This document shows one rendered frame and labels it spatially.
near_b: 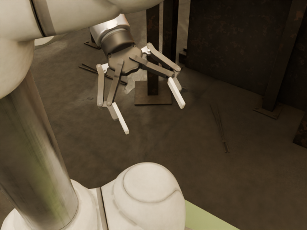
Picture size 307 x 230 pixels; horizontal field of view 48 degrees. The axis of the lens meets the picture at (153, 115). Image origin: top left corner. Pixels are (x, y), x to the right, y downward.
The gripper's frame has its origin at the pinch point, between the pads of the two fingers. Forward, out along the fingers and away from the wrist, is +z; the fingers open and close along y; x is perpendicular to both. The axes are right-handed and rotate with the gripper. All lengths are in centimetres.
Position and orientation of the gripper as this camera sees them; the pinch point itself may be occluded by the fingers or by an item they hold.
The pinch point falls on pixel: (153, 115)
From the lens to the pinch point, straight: 75.7
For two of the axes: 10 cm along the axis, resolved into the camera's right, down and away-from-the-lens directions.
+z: 4.4, 8.7, -2.1
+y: 9.0, -4.1, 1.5
